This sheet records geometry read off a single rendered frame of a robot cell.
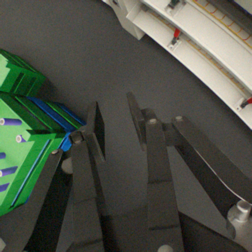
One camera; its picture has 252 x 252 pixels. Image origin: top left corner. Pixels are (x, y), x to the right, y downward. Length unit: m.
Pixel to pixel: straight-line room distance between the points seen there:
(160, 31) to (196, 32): 0.24
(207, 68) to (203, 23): 0.21
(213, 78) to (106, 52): 0.44
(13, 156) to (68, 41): 0.56
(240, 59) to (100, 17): 0.65
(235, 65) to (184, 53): 0.24
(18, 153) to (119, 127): 0.39
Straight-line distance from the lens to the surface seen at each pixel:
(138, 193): 0.80
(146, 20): 0.68
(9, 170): 0.56
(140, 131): 0.16
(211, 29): 0.44
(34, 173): 0.60
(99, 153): 0.16
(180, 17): 0.45
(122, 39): 0.84
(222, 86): 0.62
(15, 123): 0.55
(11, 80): 0.81
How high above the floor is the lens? 0.75
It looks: 77 degrees down
